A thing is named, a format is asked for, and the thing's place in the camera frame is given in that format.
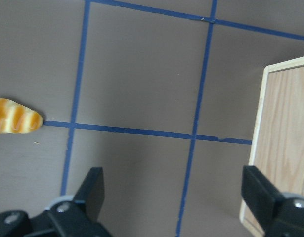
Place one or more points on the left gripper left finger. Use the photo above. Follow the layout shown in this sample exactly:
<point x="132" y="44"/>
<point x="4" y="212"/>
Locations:
<point x="68" y="217"/>

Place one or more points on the wooden drawer cabinet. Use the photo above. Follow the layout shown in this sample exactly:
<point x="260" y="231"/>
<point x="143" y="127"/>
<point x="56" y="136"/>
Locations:
<point x="278" y="141"/>

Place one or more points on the toy bread roll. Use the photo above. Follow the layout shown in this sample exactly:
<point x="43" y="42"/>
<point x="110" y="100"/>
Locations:
<point x="18" y="119"/>

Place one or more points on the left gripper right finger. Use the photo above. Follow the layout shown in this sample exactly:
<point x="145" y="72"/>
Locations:
<point x="279" y="214"/>

